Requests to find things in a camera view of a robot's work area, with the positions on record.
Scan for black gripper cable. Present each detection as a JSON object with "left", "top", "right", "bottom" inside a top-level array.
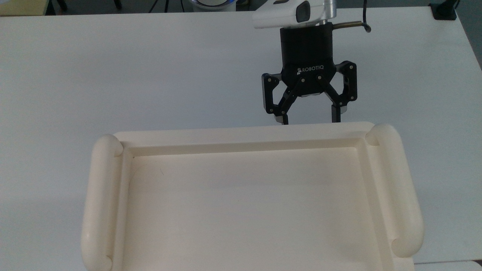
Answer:
[{"left": 333, "top": 0, "right": 372, "bottom": 33}]

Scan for cream rounded cabinet rail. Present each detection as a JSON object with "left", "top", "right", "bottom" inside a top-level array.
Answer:
[
  {"left": 366, "top": 123, "right": 425, "bottom": 259},
  {"left": 81, "top": 134, "right": 124, "bottom": 271}
]

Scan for black table clamp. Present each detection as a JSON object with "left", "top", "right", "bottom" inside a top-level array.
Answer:
[{"left": 429, "top": 0, "right": 461, "bottom": 21}]

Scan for black tripod legs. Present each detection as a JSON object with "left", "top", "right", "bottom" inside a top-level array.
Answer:
[{"left": 148, "top": 0, "right": 185, "bottom": 14}]

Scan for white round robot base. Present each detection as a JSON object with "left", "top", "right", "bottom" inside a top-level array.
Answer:
[{"left": 188, "top": 0, "right": 239, "bottom": 12}]

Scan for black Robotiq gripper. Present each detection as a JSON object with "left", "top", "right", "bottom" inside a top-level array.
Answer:
[{"left": 262, "top": 22, "right": 358, "bottom": 125}]

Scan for cream plastic tray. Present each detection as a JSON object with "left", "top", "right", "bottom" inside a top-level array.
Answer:
[{"left": 81, "top": 121, "right": 425, "bottom": 271}]

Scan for light wooden board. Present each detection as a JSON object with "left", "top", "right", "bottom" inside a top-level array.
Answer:
[{"left": 0, "top": 0, "right": 49, "bottom": 17}]

